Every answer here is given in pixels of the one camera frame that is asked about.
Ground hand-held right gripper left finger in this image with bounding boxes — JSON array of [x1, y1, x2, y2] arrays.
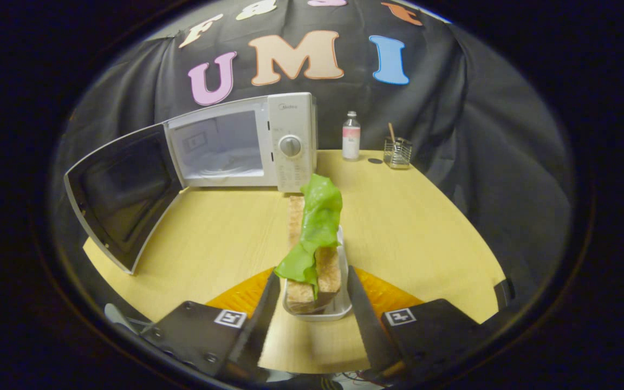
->
[[141, 266, 282, 380]]

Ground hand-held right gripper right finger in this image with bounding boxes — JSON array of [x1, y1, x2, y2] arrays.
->
[[347, 265, 489, 380]]

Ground sandwich with green lettuce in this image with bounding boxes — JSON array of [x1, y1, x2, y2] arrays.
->
[[274, 173, 345, 315]]

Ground white microwave oven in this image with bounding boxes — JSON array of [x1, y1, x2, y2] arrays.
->
[[64, 92, 319, 275]]

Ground white rectangular dish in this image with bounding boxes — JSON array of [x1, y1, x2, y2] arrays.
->
[[282, 225, 354, 322]]

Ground small clear bottle pink label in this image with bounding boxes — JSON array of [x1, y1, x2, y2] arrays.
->
[[342, 111, 361, 161]]

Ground wire mesh holder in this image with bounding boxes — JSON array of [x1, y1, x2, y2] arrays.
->
[[383, 137, 414, 170]]

